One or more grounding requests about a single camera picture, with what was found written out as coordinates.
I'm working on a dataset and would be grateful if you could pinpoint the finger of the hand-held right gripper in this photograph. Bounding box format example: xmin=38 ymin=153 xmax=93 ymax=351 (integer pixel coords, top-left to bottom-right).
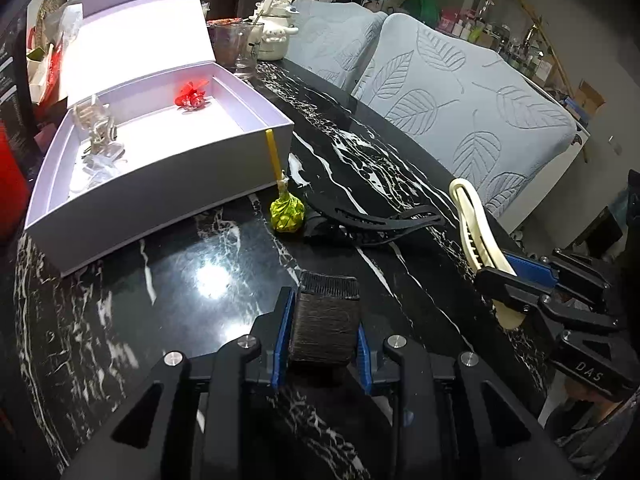
xmin=474 ymin=266 xmax=622 ymax=335
xmin=504 ymin=248 xmax=627 ymax=312

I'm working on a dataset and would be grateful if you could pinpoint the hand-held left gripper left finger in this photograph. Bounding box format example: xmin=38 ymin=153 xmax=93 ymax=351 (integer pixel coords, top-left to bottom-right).
xmin=60 ymin=286 xmax=297 ymax=480

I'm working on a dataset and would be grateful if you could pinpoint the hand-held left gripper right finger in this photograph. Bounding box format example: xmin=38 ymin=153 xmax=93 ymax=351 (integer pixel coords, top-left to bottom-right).
xmin=355 ymin=327 xmax=578 ymax=480

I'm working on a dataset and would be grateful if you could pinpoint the black hair tie roll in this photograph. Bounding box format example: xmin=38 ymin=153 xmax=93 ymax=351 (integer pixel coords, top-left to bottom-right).
xmin=289 ymin=271 xmax=362 ymax=366

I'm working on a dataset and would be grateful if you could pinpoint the cream banana hair clip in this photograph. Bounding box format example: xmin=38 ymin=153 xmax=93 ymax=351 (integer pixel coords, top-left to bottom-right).
xmin=449 ymin=177 xmax=526 ymax=330

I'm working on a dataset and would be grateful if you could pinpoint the green lollipop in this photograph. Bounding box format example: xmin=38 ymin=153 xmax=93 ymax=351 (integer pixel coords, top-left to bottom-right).
xmin=265 ymin=129 xmax=307 ymax=233

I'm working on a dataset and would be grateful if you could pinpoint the black hair clip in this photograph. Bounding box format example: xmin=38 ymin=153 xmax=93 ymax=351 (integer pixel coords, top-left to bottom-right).
xmin=302 ymin=195 xmax=446 ymax=248

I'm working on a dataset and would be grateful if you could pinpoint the lavender gift box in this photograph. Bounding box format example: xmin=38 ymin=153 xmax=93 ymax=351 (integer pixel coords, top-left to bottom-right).
xmin=24 ymin=0 xmax=296 ymax=277

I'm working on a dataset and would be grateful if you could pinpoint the clear fishbone hair clip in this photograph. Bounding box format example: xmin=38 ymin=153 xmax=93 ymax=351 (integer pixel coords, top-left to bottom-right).
xmin=70 ymin=152 xmax=128 ymax=193

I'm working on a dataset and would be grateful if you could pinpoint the red hair clip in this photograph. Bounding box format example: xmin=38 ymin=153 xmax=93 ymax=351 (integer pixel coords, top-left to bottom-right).
xmin=175 ymin=76 xmax=211 ymax=110

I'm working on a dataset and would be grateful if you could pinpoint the chair with leaf-pattern cover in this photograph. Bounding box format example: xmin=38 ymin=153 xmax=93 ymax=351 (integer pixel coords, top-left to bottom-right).
xmin=352 ymin=12 xmax=591 ymax=233
xmin=287 ymin=0 xmax=388 ymax=93

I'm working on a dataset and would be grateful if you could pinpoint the row of small bottles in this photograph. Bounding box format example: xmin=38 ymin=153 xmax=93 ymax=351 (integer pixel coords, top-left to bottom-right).
xmin=440 ymin=5 xmax=556 ymax=81

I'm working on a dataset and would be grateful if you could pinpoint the glass cup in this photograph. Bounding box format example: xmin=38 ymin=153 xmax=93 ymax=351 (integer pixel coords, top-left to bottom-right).
xmin=232 ymin=20 xmax=266 ymax=78

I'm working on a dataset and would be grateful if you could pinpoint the glass jar of dried flowers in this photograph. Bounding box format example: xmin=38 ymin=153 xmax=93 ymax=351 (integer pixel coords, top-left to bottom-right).
xmin=206 ymin=17 xmax=241 ymax=68

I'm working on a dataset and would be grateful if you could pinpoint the white teapot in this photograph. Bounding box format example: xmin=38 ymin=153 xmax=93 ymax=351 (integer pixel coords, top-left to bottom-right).
xmin=250 ymin=0 xmax=301 ymax=61

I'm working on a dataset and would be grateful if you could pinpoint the red bottle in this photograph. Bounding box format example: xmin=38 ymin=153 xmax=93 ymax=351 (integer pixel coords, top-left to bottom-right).
xmin=0 ymin=125 xmax=31 ymax=246

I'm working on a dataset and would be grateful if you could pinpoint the red and white packet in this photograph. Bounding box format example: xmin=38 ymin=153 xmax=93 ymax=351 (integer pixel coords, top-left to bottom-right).
xmin=27 ymin=35 xmax=68 ymax=106

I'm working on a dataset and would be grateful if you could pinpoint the large black pouch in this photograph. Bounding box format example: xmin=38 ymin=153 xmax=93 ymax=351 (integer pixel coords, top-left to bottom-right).
xmin=0 ymin=15 xmax=40 ymax=156

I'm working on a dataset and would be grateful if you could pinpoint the white paper bag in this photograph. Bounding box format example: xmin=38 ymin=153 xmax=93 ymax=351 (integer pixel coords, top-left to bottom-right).
xmin=47 ymin=2 xmax=83 ymax=46

